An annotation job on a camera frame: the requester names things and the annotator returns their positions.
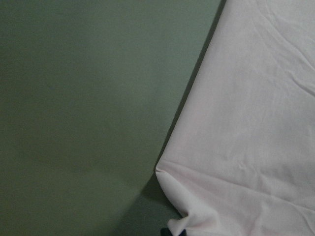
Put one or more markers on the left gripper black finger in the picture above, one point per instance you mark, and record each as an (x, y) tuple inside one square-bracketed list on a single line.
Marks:
[(167, 232)]

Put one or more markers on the pink Snoopy t-shirt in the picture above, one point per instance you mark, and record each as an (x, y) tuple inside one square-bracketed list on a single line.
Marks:
[(241, 158)]

